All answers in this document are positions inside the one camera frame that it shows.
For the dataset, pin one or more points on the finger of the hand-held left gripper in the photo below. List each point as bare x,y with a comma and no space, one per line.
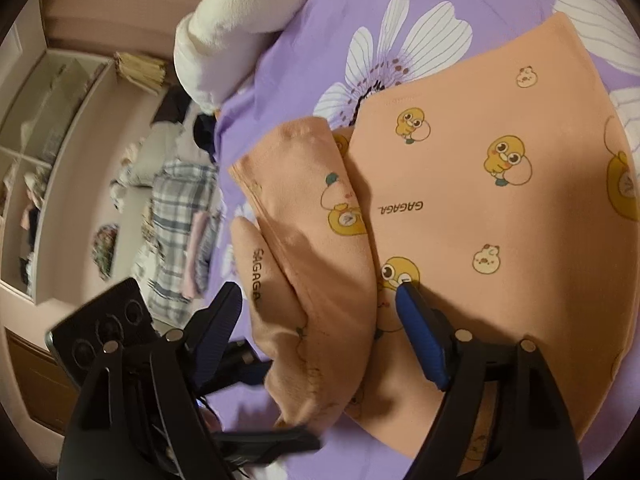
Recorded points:
270,442
245,370

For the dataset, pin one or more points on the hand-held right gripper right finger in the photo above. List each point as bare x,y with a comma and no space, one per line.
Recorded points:
420,340

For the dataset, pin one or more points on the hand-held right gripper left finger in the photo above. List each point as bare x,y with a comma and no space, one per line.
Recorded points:
220,332

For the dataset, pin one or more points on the orange cartoon print shirt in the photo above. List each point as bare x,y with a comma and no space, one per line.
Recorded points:
475,185

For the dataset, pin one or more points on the assorted clothes pile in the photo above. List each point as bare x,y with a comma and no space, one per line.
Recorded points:
32,195

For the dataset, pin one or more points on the floral patterned cushion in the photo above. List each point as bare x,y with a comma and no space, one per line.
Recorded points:
106,250

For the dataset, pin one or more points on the pink cloth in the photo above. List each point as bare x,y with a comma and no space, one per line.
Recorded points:
192,270

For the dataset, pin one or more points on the brown wooden cabinet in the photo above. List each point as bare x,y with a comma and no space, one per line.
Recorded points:
35,385

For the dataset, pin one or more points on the plaid blanket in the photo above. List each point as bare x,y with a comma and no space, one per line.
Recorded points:
170,210

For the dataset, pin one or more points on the cream plush toy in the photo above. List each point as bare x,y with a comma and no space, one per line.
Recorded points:
125,180

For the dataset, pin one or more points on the beige pillow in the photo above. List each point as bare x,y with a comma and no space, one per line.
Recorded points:
150,155

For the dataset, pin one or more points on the grey pillow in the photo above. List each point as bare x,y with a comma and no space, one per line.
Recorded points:
187,145

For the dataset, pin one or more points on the navy cloth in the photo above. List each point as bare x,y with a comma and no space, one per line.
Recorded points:
205,135

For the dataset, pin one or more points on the dark brown pillow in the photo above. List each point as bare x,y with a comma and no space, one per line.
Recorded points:
170,105

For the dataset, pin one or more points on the straw tassel bundle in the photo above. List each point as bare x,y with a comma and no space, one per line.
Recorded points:
140,71

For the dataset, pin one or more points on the white plush blanket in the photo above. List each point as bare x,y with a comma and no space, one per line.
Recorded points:
225,45

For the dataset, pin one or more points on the purple floral bedsheet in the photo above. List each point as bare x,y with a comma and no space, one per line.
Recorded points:
310,35

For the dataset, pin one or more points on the beige curtain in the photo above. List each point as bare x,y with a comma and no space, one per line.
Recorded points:
125,0

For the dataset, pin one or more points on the white wall shelf unit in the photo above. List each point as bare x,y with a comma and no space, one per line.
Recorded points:
35,110

